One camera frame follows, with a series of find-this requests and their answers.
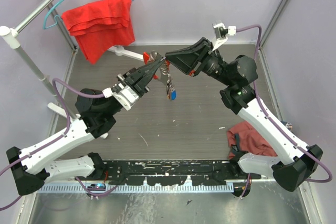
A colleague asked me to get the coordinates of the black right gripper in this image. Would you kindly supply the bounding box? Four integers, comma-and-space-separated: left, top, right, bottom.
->
164, 37, 234, 87

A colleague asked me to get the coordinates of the metal key organizer red handle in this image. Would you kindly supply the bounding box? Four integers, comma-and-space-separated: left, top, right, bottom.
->
142, 50, 175, 96

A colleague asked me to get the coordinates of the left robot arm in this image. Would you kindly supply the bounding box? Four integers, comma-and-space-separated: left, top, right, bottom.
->
6, 59, 165, 196

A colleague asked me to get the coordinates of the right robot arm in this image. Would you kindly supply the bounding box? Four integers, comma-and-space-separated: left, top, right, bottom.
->
165, 38, 323, 192

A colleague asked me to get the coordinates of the blue key tag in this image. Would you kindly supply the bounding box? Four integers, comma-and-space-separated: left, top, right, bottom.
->
169, 90, 177, 101

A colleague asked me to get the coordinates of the red cloth on hanger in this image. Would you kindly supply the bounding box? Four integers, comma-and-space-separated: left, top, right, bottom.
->
61, 0, 135, 65

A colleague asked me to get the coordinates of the crumpled maroon shirt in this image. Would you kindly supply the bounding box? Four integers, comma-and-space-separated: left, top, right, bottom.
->
226, 121, 277, 159

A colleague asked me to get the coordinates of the white clothes rack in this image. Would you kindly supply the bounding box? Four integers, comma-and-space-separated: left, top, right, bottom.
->
0, 0, 149, 140

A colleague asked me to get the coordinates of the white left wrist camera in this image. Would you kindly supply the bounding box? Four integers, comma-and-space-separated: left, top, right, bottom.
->
102, 83, 140, 111

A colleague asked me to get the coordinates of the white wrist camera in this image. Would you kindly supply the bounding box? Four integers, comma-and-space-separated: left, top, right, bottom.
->
102, 83, 140, 111
212, 21, 237, 51

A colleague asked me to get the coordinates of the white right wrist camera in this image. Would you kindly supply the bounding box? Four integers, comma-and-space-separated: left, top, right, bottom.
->
212, 21, 237, 51

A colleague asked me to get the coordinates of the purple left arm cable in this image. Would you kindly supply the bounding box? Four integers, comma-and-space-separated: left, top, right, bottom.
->
0, 77, 106, 210

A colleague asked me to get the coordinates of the slotted cable duct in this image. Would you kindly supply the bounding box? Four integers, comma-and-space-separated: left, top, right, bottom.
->
38, 183, 234, 194

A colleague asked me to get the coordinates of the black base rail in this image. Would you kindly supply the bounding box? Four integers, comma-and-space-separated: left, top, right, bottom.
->
75, 158, 262, 187

